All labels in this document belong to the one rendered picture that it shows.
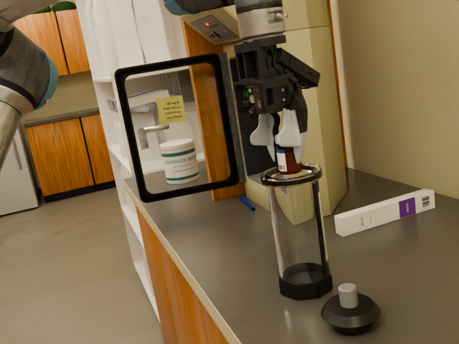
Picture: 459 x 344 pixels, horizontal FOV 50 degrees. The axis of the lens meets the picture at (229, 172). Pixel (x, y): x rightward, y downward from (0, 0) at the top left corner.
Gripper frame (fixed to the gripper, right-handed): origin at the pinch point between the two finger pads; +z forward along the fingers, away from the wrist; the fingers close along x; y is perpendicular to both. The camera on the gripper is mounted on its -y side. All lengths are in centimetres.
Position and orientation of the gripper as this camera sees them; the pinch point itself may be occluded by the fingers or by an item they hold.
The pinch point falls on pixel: (288, 153)
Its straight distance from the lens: 86.9
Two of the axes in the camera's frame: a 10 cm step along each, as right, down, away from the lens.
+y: -7.5, 2.7, -6.1
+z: 1.6, 9.6, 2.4
